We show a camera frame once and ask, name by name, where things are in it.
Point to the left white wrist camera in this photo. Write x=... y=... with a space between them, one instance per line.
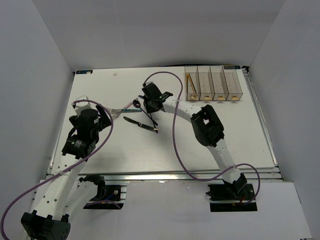
x=81 y=103

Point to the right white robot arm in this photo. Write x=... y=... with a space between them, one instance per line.
x=207 y=128

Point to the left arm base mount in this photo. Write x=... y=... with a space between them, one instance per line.
x=108 y=196

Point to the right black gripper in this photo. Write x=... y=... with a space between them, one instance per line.
x=149 y=109

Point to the green handled fork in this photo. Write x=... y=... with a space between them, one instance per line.
x=125 y=111

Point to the black knife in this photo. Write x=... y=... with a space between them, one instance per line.
x=141 y=125

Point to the right blue label sticker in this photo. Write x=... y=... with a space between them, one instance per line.
x=231 y=67

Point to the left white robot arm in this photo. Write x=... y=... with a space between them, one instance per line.
x=50 y=219

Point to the left blue label sticker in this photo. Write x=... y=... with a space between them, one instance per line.
x=83 y=72

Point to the black spoon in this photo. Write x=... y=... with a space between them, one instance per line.
x=137 y=105
x=149 y=114

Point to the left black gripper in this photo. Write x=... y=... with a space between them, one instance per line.
x=104 y=121

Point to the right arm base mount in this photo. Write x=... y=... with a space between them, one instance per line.
x=222 y=201

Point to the clear container compartment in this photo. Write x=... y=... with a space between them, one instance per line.
x=207 y=91
x=192 y=69
x=233 y=85
x=219 y=83

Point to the blue label sticker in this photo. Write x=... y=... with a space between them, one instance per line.
x=83 y=72
x=231 y=67

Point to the orange chopstick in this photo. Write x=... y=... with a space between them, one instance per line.
x=187 y=82
x=189 y=79

